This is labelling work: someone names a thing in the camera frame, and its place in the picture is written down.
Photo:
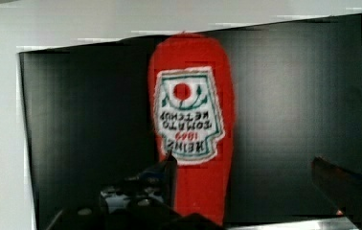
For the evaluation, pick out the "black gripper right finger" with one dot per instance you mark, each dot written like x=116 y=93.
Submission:
x=342 y=187

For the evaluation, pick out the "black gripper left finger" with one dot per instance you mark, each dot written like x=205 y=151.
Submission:
x=129 y=200

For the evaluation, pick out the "red ketchup bottle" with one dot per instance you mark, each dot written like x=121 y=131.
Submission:
x=192 y=105

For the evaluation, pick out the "black toaster oven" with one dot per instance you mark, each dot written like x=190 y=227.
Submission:
x=298 y=95

